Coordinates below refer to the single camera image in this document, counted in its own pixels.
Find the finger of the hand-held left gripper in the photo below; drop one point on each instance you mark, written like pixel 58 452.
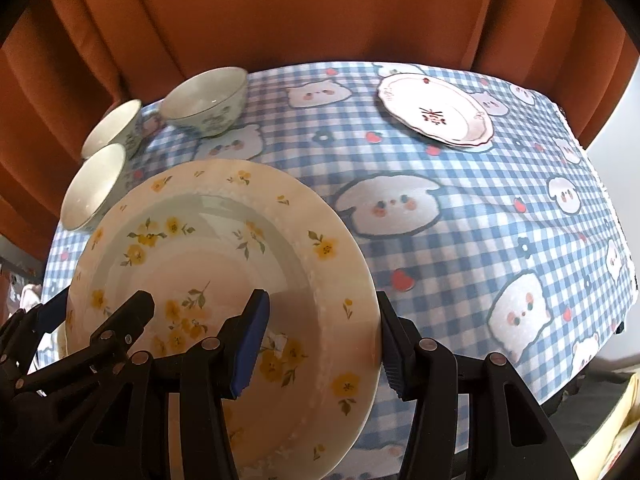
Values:
pixel 50 310
pixel 127 317

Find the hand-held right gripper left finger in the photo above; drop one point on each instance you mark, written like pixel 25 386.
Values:
pixel 250 345

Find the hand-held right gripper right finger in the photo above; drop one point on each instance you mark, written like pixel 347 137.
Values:
pixel 395 362

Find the white patterned plate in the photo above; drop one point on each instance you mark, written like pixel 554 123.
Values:
pixel 210 240

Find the white floral bowl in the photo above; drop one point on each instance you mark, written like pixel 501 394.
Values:
pixel 200 95
pixel 112 127
pixel 92 187

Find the white scalloped plate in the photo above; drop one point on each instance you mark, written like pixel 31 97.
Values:
pixel 440 105

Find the pink white cloth bundle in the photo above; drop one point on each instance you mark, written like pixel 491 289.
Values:
pixel 29 296

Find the blue checkered tablecloth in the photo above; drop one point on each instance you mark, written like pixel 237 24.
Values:
pixel 450 220

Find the pale yellow box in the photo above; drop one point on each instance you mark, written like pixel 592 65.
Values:
pixel 625 425

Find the orange curtain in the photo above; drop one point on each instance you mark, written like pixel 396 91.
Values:
pixel 300 10

